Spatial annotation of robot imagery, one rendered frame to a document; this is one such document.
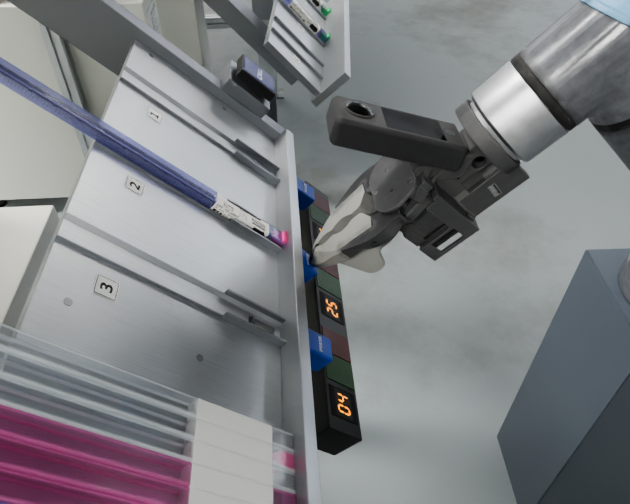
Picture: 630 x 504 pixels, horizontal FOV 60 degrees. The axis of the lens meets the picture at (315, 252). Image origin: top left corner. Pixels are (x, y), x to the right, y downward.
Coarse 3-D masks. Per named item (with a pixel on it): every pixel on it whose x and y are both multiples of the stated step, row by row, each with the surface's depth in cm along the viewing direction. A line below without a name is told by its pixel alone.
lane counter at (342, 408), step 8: (336, 392) 48; (344, 392) 49; (336, 400) 47; (344, 400) 48; (352, 400) 49; (336, 408) 47; (344, 408) 47; (352, 408) 48; (344, 416) 47; (352, 416) 48
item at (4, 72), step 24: (0, 72) 39; (24, 72) 40; (24, 96) 40; (48, 96) 41; (72, 120) 42; (96, 120) 43; (120, 144) 44; (144, 168) 45; (168, 168) 46; (192, 192) 47; (216, 192) 49
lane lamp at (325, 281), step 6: (318, 270) 58; (318, 276) 57; (324, 276) 58; (330, 276) 59; (318, 282) 57; (324, 282) 57; (330, 282) 58; (336, 282) 59; (324, 288) 57; (330, 288) 58; (336, 288) 59; (336, 294) 58
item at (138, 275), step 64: (128, 64) 53; (128, 128) 47; (192, 128) 55; (256, 128) 65; (128, 192) 42; (256, 192) 56; (64, 256) 35; (128, 256) 38; (192, 256) 43; (256, 256) 50; (64, 320) 32; (128, 320) 35; (192, 320) 39; (256, 320) 45; (192, 384) 36; (256, 384) 40
